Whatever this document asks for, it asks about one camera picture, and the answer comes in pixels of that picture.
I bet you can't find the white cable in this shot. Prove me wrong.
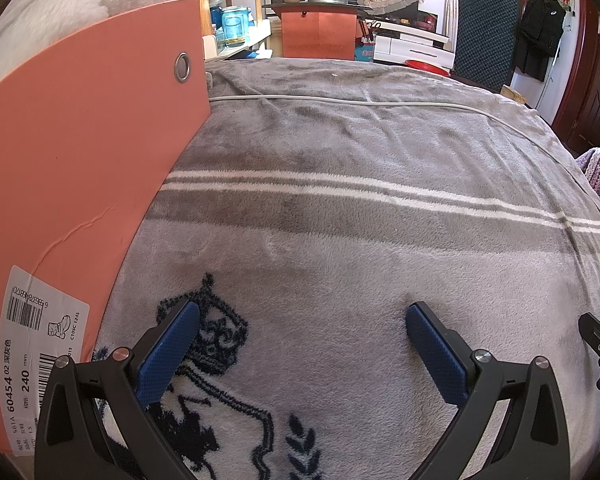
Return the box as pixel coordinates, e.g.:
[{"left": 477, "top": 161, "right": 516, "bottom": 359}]
[{"left": 209, "top": 94, "right": 600, "bottom": 224}]

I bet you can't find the black hanging jacket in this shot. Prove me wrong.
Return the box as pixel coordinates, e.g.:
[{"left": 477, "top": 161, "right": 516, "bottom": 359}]
[{"left": 514, "top": 0, "right": 566, "bottom": 81}]

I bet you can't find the cardboard box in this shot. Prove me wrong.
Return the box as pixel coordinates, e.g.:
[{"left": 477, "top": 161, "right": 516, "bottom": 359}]
[{"left": 500, "top": 85, "right": 529, "bottom": 106}]

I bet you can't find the orange cabinet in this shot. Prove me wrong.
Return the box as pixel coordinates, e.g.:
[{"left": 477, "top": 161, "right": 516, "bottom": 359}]
[{"left": 262, "top": 2, "right": 374, "bottom": 61}]

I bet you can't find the dark quilted curtain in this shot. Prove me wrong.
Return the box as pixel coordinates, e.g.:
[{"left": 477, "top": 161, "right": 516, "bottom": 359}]
[{"left": 452, "top": 0, "right": 524, "bottom": 94}]

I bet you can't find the wooden shelf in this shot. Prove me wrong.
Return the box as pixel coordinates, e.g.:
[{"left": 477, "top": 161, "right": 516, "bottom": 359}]
[{"left": 157, "top": 0, "right": 274, "bottom": 62}]

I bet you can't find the blue glass jar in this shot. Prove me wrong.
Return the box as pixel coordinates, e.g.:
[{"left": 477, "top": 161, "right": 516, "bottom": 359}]
[{"left": 221, "top": 6, "right": 252, "bottom": 49}]

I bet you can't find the pink fabric storage box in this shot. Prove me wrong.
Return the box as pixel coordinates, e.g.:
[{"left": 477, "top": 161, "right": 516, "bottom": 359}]
[{"left": 0, "top": 0, "right": 212, "bottom": 461}]

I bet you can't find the red basin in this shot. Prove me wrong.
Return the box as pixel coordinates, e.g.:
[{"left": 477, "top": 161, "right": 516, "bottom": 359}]
[{"left": 403, "top": 59, "right": 451, "bottom": 79}]

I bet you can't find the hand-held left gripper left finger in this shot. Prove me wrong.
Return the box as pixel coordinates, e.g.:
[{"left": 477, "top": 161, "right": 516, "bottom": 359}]
[{"left": 34, "top": 300, "right": 201, "bottom": 480}]

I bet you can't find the brown wooden door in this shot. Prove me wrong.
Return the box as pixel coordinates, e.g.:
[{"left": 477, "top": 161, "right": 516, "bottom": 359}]
[{"left": 561, "top": 0, "right": 600, "bottom": 148}]

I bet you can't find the white low cabinet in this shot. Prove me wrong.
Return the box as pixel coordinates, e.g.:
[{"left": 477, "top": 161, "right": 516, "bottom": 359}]
[{"left": 372, "top": 20, "right": 456, "bottom": 69}]

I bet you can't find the white tied curtain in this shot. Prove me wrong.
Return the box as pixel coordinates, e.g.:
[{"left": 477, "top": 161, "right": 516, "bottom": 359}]
[{"left": 442, "top": 0, "right": 464, "bottom": 54}]

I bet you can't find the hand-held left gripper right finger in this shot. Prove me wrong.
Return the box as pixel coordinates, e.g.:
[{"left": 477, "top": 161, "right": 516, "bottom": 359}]
[{"left": 405, "top": 301, "right": 571, "bottom": 480}]

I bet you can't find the grey striped printed blanket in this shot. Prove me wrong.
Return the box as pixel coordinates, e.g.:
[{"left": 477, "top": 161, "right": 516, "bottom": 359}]
[{"left": 92, "top": 56, "right": 600, "bottom": 480}]

